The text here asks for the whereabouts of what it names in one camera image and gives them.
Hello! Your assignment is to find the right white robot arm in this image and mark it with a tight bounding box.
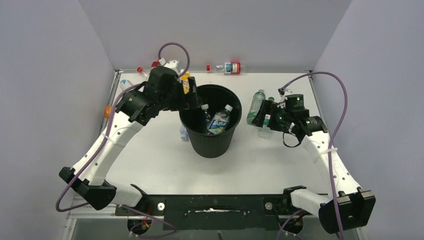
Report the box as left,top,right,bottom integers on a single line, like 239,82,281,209
252,94,376,234

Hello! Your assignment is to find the orange drink bottle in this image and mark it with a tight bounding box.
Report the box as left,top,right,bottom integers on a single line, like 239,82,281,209
103,105,114,119

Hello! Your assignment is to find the clear bottle red blue label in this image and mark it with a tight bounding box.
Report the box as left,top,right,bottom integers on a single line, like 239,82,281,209
206,61,246,75

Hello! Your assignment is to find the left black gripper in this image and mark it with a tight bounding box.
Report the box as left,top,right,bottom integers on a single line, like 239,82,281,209
158,77,201,112

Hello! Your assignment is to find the green white label water bottle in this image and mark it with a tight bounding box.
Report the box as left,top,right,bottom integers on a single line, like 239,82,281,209
258,114,271,139

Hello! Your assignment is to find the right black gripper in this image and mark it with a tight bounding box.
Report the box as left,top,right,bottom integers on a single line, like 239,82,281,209
252,100,293,133

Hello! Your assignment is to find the small crushed clear bottle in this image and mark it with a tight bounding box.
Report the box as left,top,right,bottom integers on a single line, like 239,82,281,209
179,125,190,142

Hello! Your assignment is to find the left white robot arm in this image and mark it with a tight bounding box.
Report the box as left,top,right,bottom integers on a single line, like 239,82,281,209
55,66,202,212

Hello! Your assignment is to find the clear bottle blue white label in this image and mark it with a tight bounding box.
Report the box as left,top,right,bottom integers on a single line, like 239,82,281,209
119,79,134,91

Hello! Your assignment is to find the dark bottle in bin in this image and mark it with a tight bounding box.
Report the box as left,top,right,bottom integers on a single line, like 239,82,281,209
200,104,213,135

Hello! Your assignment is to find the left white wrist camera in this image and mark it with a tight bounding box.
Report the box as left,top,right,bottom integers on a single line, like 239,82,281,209
151,57,182,74

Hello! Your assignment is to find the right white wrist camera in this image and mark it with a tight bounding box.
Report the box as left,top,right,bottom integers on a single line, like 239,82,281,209
279,86,292,109

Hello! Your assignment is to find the black plastic waste bin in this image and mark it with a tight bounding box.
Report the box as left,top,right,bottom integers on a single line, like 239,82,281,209
179,84,242,158

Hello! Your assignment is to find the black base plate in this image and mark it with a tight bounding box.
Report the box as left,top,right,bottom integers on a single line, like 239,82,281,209
135,193,297,231

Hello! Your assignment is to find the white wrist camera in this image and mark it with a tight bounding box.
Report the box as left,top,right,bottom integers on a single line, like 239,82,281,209
279,86,292,109
151,57,182,74

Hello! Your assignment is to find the yellow honey pomelo drink bottle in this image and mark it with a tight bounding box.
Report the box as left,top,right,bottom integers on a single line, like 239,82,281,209
181,72,191,95

